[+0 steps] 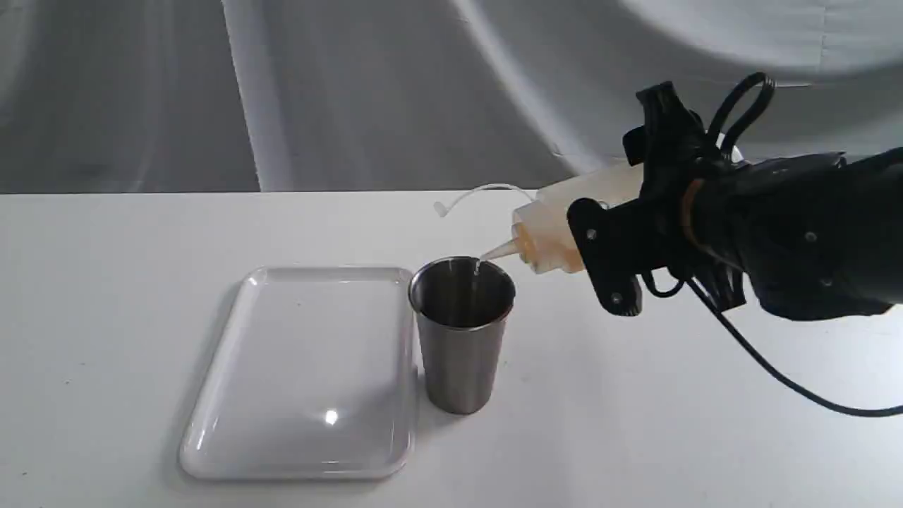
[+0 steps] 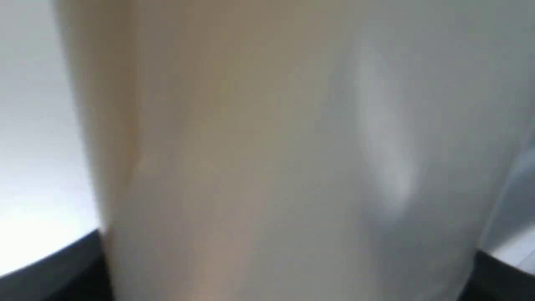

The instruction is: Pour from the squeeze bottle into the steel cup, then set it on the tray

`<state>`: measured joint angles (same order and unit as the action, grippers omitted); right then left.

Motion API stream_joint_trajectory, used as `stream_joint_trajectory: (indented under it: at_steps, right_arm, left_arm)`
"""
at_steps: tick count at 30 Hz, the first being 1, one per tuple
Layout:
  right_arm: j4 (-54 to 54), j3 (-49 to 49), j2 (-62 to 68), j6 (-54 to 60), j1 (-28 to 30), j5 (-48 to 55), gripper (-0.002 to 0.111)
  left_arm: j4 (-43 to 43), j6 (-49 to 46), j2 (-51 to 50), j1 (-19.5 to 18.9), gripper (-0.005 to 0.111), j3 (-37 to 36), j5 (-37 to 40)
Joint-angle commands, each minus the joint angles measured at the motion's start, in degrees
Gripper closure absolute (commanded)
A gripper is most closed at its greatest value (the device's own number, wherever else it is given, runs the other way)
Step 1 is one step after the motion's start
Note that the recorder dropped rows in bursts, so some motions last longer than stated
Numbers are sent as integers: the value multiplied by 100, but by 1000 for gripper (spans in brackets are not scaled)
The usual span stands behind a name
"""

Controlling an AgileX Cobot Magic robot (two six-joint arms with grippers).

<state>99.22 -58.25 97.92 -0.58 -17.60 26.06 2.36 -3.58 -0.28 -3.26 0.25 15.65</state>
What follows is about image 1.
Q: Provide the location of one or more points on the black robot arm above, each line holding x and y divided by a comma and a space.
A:
817, 236

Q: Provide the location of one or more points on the translucent squeeze bottle amber liquid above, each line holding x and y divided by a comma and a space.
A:
540, 234

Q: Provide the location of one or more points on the clear plastic tray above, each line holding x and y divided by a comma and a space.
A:
313, 379

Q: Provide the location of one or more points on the grey fabric backdrop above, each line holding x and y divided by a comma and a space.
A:
312, 96

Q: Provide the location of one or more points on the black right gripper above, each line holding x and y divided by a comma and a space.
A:
677, 156

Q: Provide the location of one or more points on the stainless steel cup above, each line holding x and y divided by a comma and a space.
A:
461, 306

